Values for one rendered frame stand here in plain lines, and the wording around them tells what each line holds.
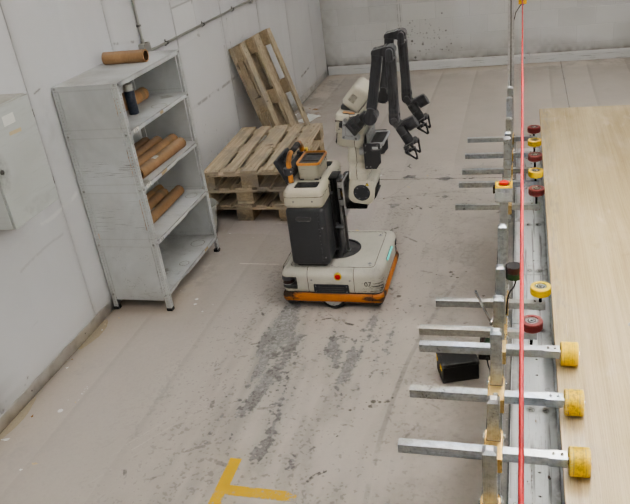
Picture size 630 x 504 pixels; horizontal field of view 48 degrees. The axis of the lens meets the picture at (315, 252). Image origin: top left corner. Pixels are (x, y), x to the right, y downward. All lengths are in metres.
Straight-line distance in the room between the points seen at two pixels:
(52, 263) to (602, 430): 3.30
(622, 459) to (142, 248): 3.36
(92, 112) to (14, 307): 1.22
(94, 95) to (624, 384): 3.27
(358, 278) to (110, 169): 1.68
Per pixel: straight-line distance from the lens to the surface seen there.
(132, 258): 4.84
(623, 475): 2.19
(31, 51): 4.54
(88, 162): 4.67
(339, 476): 3.44
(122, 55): 4.92
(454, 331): 2.78
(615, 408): 2.39
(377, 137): 4.36
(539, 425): 2.73
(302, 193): 4.31
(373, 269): 4.43
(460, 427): 3.64
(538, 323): 2.73
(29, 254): 4.40
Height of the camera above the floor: 2.40
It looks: 27 degrees down
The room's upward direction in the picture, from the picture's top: 8 degrees counter-clockwise
